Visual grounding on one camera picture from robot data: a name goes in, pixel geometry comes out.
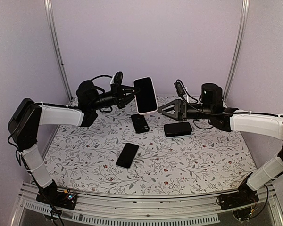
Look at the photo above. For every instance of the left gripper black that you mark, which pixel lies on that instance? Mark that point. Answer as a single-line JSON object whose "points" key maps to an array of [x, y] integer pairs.
{"points": [[119, 94]]}

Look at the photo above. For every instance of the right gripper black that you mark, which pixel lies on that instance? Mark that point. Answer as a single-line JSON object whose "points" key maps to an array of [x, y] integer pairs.
{"points": [[179, 115]]}

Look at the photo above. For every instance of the black phone case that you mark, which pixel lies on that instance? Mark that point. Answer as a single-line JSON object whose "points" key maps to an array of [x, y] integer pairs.
{"points": [[139, 123]]}

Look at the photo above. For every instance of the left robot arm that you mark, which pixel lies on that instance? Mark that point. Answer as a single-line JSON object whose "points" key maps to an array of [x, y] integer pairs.
{"points": [[30, 115]]}

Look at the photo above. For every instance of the phone in black case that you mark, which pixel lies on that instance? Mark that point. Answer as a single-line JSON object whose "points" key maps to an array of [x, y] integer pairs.
{"points": [[177, 129]]}

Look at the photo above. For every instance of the floral table mat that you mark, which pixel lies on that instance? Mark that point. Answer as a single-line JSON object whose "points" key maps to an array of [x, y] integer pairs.
{"points": [[207, 161]]}

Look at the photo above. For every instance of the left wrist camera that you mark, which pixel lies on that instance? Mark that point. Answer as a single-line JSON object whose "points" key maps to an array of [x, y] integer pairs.
{"points": [[118, 78]]}

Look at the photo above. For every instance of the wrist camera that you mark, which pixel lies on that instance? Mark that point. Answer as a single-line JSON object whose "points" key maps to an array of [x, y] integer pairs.
{"points": [[118, 78], [180, 89]]}

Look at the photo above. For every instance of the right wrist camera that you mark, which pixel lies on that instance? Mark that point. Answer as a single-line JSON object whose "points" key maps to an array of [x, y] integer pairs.
{"points": [[180, 89]]}

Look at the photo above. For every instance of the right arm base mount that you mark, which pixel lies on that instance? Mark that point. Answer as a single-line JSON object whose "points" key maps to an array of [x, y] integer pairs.
{"points": [[236, 199]]}

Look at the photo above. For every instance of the aluminium frame post left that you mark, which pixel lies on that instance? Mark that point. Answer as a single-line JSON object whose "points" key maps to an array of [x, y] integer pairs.
{"points": [[56, 47]]}

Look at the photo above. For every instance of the aluminium frame post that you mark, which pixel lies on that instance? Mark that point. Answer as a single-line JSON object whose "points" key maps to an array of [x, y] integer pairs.
{"points": [[56, 47], [237, 49]]}

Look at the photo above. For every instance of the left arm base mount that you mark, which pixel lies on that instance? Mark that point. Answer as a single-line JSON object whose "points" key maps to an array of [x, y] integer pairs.
{"points": [[64, 199]]}

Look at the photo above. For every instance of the aluminium frame post right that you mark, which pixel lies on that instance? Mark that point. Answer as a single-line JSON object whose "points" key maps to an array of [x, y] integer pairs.
{"points": [[237, 49]]}

